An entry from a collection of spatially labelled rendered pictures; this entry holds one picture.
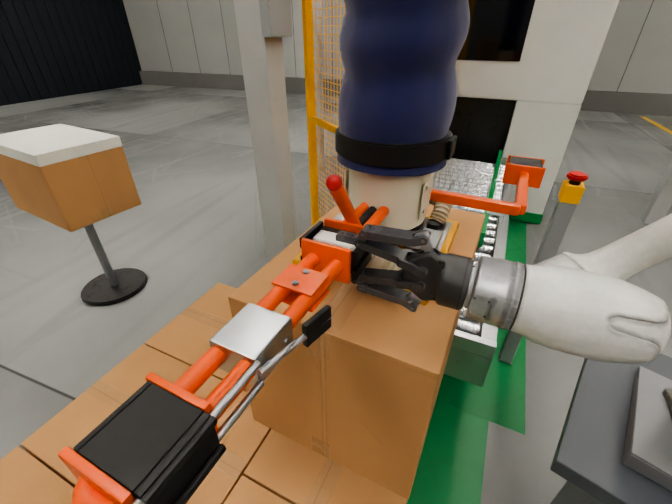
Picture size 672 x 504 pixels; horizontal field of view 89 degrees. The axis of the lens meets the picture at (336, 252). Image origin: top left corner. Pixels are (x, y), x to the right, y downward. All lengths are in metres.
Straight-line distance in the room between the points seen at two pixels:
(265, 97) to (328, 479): 1.72
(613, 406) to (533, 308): 0.66
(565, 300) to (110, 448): 0.46
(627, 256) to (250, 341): 0.55
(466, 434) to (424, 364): 1.26
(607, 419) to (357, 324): 0.67
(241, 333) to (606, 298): 0.40
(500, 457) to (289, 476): 1.02
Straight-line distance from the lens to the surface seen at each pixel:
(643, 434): 1.03
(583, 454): 0.98
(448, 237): 0.85
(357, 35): 0.63
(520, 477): 1.79
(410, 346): 0.58
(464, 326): 1.43
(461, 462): 1.74
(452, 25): 0.63
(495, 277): 0.47
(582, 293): 0.48
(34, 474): 1.29
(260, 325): 0.40
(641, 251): 0.66
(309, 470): 1.05
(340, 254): 0.50
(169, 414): 0.34
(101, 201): 2.27
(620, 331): 0.49
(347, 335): 0.58
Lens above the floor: 1.49
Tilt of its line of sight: 33 degrees down
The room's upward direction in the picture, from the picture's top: straight up
